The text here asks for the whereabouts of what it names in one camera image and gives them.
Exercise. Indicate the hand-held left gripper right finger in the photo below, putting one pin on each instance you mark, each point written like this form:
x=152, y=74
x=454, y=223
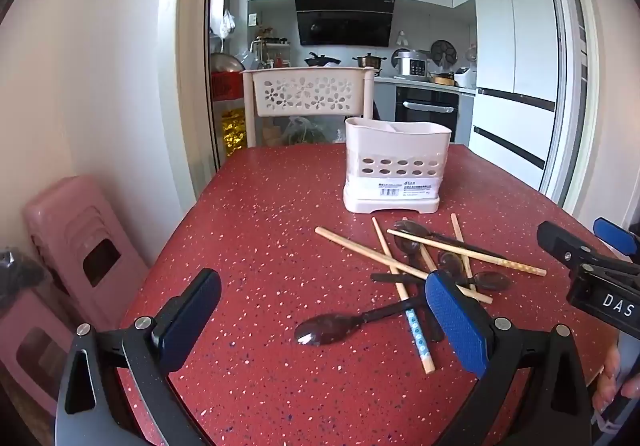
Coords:
x=457, y=326

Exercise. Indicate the white spice rack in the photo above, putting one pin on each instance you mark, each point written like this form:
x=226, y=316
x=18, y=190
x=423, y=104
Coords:
x=272, y=54

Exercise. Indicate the small white kitchen appliance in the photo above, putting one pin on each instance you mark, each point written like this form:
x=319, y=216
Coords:
x=465, y=78

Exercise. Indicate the person's right hand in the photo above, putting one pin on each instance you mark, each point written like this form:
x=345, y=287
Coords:
x=612, y=376

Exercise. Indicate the metal sliding door frame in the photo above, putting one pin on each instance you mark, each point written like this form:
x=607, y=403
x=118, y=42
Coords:
x=567, y=76
x=192, y=51

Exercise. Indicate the black wok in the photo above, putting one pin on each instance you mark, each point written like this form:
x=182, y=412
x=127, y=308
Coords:
x=322, y=60

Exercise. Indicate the white refrigerator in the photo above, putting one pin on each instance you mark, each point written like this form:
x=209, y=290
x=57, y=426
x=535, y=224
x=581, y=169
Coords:
x=500, y=126

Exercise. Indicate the pink plastic stool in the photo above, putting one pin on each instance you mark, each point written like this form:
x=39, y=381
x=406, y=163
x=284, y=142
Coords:
x=75, y=236
x=30, y=351

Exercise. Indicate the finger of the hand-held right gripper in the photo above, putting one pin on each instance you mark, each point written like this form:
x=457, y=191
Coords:
x=617, y=236
x=557, y=238

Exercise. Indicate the black hanging pan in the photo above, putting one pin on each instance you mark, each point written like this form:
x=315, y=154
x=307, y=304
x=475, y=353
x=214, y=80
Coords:
x=444, y=52

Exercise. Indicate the metal basin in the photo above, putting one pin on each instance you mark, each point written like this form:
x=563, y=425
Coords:
x=227, y=62

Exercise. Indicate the red box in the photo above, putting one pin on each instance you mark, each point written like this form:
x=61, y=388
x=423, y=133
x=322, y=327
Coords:
x=227, y=86

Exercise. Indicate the white hanging plastic bag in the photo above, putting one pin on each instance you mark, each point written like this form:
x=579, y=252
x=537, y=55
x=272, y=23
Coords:
x=227, y=24

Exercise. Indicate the black built-in oven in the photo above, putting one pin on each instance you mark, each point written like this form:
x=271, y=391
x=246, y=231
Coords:
x=425, y=119

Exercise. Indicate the white plastic utensil holder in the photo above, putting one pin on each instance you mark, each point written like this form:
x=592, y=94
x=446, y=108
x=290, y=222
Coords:
x=390, y=188

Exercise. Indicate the black range hood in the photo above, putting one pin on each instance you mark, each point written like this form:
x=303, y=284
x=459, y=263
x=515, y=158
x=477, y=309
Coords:
x=345, y=26

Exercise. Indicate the steel cooking pot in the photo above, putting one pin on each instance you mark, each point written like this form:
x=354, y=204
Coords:
x=369, y=61

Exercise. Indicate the gold foil bag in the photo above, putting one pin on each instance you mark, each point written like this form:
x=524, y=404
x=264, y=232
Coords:
x=234, y=131

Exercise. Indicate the dark plastic bag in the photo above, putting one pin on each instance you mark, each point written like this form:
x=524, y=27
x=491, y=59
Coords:
x=305, y=131

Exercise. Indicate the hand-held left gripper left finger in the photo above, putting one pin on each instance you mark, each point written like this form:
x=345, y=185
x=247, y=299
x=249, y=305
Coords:
x=192, y=321

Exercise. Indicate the silver rice cooker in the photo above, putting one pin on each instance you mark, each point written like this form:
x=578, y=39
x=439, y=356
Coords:
x=410, y=64

